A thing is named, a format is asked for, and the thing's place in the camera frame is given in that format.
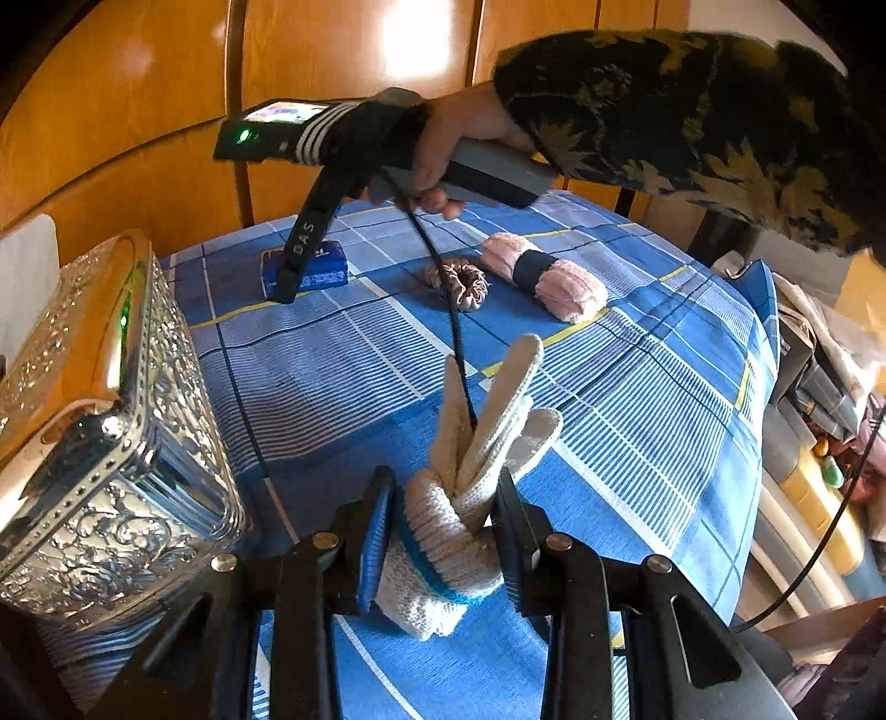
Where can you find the brown scrunchie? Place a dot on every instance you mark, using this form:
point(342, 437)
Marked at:
point(467, 284)

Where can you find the blue packet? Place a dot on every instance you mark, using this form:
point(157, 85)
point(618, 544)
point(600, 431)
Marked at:
point(325, 266)

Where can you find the white tissue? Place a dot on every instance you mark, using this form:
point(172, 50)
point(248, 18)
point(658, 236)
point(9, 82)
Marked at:
point(28, 291)

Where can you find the white knit glove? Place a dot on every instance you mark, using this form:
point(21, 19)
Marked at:
point(450, 512)

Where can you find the silver ornate tissue box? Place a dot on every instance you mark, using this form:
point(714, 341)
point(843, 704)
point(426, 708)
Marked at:
point(138, 526)

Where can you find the pink rolled towel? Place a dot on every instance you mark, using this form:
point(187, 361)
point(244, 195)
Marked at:
point(574, 291)

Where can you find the person's right forearm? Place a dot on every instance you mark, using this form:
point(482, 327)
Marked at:
point(692, 118)

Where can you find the wooden wardrobe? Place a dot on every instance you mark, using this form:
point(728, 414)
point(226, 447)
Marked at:
point(138, 104)

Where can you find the pile of household clutter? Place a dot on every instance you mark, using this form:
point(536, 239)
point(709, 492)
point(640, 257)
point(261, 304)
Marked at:
point(824, 415)

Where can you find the brown cardboard box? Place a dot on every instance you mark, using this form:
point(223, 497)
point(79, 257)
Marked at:
point(824, 623)

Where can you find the person's right hand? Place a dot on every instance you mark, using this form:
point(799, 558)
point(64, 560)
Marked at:
point(464, 118)

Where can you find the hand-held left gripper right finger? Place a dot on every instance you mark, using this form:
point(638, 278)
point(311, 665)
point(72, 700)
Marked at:
point(509, 554)

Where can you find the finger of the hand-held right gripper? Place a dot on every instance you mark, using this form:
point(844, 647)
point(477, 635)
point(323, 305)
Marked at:
point(303, 239)

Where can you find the dark wooden furniture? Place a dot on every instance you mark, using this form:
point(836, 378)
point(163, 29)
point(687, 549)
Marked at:
point(723, 235)

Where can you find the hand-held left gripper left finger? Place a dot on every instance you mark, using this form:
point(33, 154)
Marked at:
point(374, 540)

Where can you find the blue checked bedsheet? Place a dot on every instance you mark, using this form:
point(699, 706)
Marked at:
point(623, 429)

